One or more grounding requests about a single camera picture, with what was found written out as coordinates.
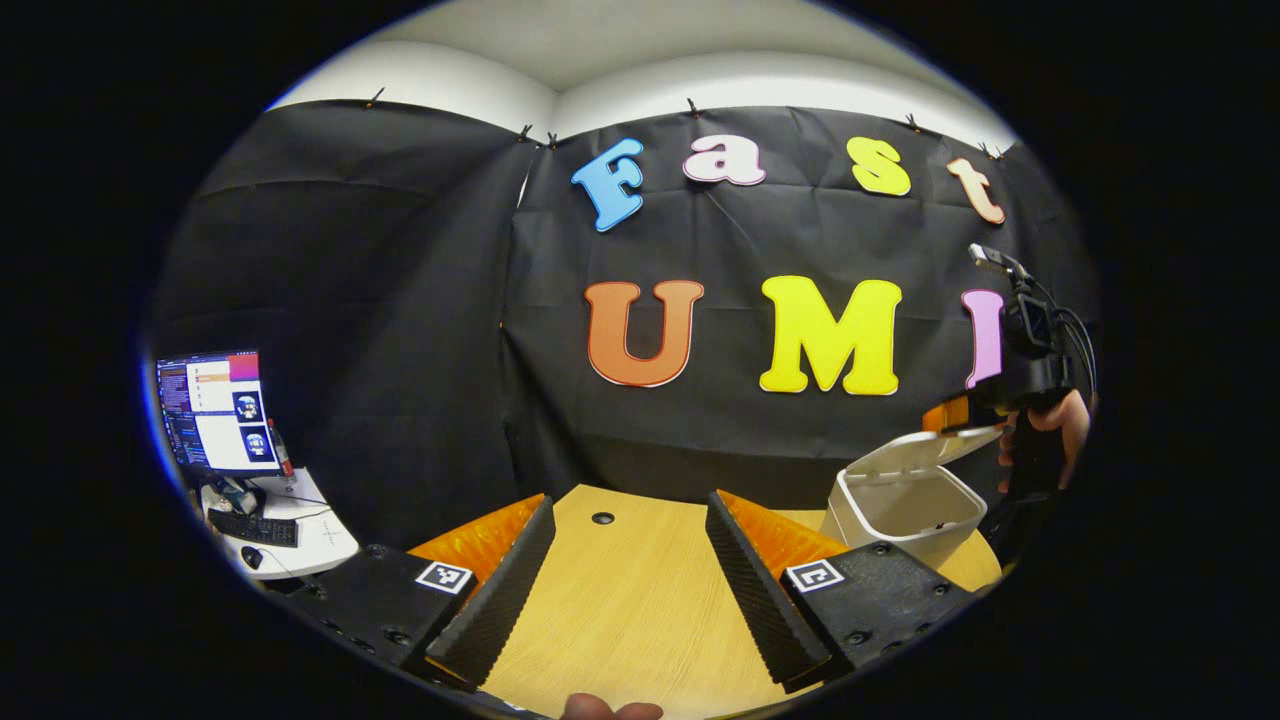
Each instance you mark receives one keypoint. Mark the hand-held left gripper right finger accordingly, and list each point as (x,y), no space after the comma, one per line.
(765,600)

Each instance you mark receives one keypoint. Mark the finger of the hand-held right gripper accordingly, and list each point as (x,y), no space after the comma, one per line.
(945,415)

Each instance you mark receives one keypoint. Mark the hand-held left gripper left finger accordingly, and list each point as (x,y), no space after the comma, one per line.
(500,595)

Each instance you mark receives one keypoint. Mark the white desktop garbage bin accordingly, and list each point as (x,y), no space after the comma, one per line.
(905,500)

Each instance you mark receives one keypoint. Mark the white side table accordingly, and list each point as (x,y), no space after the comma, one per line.
(320,530)

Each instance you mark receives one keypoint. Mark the black computer mouse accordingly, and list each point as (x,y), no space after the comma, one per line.
(251,557)

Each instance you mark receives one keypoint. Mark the black keyboard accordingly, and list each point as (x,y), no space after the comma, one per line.
(255,528)

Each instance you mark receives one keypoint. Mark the computer monitor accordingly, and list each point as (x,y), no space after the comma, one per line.
(220,410)

